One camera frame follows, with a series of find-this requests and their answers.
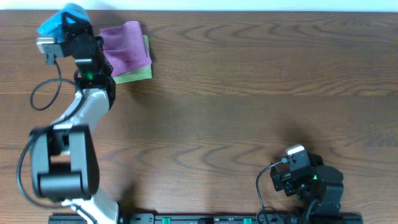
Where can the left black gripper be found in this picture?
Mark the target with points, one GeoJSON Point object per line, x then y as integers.
{"type": "Point", "coordinates": [76, 26]}

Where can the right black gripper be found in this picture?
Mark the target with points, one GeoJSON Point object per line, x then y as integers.
{"type": "Point", "coordinates": [285, 184]}

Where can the blue microfiber cloth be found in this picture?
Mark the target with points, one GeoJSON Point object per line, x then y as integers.
{"type": "Point", "coordinates": [53, 25]}

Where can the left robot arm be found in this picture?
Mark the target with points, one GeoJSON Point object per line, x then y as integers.
{"type": "Point", "coordinates": [63, 163]}

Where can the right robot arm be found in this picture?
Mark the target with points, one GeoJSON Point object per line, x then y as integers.
{"type": "Point", "coordinates": [319, 188]}

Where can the folded purple cloth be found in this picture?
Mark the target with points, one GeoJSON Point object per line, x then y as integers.
{"type": "Point", "coordinates": [125, 48]}

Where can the folded green cloth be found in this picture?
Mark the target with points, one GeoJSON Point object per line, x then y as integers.
{"type": "Point", "coordinates": [143, 73]}

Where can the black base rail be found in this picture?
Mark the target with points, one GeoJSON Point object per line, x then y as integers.
{"type": "Point", "coordinates": [273, 218]}

